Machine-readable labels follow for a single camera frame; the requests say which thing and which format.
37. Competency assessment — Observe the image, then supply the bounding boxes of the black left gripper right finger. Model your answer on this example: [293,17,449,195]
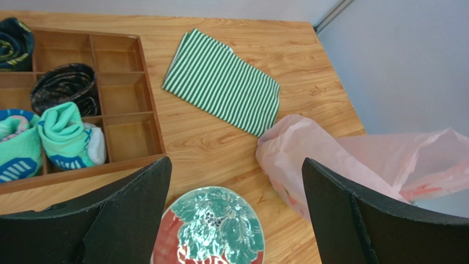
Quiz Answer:
[302,158,468,263]

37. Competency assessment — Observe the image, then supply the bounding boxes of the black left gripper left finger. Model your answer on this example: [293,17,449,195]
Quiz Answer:
[1,157,172,263]

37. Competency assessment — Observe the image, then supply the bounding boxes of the pink plastic bag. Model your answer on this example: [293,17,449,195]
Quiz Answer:
[255,115,468,219]

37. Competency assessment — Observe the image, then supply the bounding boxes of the patterned fruit plate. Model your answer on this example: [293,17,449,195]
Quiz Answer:
[150,186,265,263]

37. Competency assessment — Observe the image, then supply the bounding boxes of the teal patterned socks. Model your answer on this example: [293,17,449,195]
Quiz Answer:
[38,102,107,171]

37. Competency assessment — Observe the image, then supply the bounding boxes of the wooden compartment tray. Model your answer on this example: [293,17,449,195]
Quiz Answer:
[1,27,166,194]

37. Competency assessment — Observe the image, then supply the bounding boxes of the black item in tray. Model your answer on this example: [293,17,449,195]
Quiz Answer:
[30,63,101,117]

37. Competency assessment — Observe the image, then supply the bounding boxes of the green striped cloth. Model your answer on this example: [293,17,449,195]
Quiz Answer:
[162,29,280,137]

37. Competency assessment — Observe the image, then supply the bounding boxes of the dark green item in tray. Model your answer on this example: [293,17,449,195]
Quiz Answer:
[1,17,34,72]

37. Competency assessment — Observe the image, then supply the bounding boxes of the aluminium frame post right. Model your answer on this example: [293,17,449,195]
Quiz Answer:
[313,0,354,34]

